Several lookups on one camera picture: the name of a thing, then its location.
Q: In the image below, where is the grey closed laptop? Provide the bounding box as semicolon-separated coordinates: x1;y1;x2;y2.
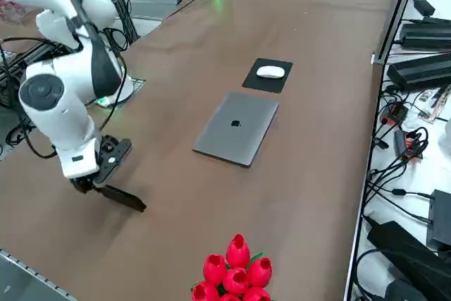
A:
192;91;280;168

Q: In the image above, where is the white computer mouse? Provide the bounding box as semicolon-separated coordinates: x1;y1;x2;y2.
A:
256;65;285;79

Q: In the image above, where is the orange and black hub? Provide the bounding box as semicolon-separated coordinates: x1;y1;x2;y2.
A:
382;101;410;126

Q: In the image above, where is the black finned power supply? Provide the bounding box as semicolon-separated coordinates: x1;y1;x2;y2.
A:
400;22;451;50
387;53;451;91

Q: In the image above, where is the black square box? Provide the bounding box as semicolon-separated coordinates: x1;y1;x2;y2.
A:
426;190;451;248

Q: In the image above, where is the black hub with red plugs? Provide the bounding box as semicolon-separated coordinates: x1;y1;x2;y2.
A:
393;128;424;161

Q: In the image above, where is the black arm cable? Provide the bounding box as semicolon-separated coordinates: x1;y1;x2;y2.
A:
0;0;128;160

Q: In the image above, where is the aluminium frame post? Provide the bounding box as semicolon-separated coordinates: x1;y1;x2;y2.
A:
373;0;424;66

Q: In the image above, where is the black mouse pad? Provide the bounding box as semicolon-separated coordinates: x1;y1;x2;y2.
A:
241;57;294;94

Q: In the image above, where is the grey metal rail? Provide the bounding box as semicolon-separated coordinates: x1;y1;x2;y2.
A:
0;248;77;301

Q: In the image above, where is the small black power adapter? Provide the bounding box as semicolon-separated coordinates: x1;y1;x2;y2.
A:
412;0;437;17

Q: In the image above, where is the dark green model phone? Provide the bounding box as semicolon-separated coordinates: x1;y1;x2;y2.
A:
94;183;147;214

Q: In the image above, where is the large black device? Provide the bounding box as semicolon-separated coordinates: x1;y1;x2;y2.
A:
366;221;451;301

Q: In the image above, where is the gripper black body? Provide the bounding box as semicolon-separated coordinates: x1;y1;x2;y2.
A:
92;134;133;189

